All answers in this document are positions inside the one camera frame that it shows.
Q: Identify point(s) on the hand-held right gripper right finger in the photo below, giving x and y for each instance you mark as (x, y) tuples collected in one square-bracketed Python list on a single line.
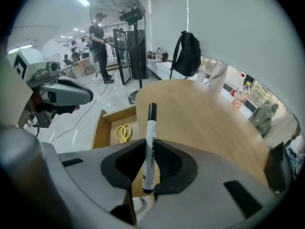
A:
[(209, 194)]

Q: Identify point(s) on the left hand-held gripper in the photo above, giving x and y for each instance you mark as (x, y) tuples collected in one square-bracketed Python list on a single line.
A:
[(31, 63)]

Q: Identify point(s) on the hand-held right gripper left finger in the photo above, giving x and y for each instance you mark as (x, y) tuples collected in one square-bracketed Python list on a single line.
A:
[(95, 170)]

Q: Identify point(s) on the yellow plastic scissors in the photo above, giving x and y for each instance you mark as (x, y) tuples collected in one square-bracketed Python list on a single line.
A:
[(123, 139)]

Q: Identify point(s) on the black and white marker pen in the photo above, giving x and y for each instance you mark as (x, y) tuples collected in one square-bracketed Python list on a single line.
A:
[(150, 151)]

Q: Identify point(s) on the oval wooden table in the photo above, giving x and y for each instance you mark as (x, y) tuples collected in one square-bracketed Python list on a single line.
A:
[(202, 118)]

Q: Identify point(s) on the black box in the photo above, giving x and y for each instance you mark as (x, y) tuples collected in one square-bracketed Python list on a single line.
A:
[(277, 168)]

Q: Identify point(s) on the blue cloth bag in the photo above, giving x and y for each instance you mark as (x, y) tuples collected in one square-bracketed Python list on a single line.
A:
[(296, 161)]

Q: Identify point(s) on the green bag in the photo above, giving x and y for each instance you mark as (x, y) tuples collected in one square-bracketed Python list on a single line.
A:
[(263, 118)]

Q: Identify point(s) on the white window ledge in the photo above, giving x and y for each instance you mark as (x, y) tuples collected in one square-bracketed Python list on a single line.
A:
[(162, 68)]

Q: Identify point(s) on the pink bottle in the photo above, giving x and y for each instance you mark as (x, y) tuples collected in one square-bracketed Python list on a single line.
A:
[(158, 55)]

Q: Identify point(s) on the small dark bag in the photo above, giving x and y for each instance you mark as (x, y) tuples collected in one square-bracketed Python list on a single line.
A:
[(165, 57)]

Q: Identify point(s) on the clear bottle with orange liquid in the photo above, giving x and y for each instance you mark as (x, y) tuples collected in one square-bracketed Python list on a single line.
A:
[(240, 96)]

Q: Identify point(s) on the white handbag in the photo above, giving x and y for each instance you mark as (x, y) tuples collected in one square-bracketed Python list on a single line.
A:
[(219, 77)]

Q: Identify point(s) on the white cup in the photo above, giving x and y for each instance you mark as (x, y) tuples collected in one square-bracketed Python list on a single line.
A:
[(201, 76)]

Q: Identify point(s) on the black backpack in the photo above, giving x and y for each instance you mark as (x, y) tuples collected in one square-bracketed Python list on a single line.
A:
[(188, 54)]

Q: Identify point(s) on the grey roller blind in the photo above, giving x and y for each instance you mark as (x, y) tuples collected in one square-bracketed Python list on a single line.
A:
[(238, 32)]

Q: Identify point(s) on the black pedestal fan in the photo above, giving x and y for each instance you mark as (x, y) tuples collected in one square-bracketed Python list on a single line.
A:
[(137, 56)]

